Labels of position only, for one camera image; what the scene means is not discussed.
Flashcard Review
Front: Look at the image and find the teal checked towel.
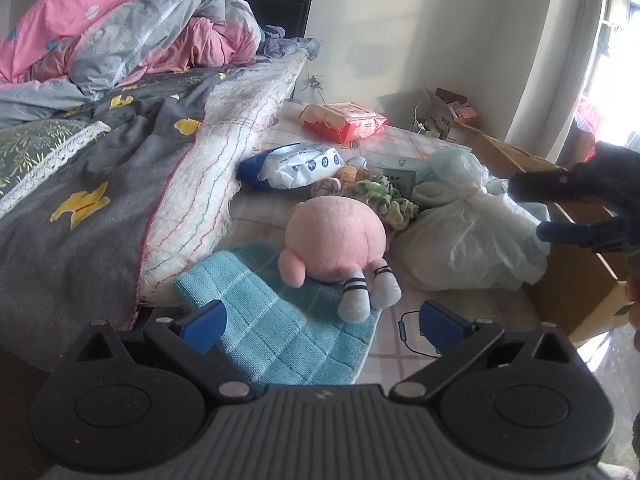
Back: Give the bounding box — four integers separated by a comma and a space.
175, 240, 380, 385

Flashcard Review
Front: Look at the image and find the pink plush doll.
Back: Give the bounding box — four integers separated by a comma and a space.
278, 196, 401, 324

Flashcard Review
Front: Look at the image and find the blue white wipes pack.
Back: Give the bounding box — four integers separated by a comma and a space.
236, 143, 345, 190

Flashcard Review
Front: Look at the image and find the person's right hand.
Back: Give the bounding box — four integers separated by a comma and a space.
626, 276, 640, 351

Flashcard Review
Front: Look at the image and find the large open cardboard box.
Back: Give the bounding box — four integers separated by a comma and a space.
470, 131, 634, 344

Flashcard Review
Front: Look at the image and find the translucent plastic bag of cloth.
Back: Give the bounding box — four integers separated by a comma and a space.
390, 148, 550, 292

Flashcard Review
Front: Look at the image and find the white striped blanket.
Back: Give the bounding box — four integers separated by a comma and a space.
137, 49, 308, 307

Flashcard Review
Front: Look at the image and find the green patterned sock bundle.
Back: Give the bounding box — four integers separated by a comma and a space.
346, 176, 419, 231

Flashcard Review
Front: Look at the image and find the grey quilt with yellow prints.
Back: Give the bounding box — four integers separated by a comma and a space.
1, 68, 239, 372

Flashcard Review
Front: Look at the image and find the small cardboard box with clutter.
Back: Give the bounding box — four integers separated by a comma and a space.
413, 87, 483, 148

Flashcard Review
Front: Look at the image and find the flat box under socks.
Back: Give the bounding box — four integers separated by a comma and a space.
375, 157, 425, 200

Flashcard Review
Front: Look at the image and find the orange knitted ball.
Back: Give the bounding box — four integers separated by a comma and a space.
335, 166, 373, 188

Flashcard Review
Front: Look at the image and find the round patterned sock roll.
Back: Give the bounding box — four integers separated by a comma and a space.
310, 177, 342, 197

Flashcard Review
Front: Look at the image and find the red tissue pack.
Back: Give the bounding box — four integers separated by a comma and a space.
298, 103, 388, 145

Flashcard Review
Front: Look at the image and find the green floral pillow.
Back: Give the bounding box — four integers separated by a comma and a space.
0, 119, 111, 217

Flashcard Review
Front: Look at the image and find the pink and grey bundled duvet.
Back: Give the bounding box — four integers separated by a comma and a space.
1, 0, 262, 96

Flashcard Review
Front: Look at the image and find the black chair back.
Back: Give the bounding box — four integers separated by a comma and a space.
244, 0, 312, 38

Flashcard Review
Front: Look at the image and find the black cable loop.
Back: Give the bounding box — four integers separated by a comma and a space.
398, 309, 442, 361

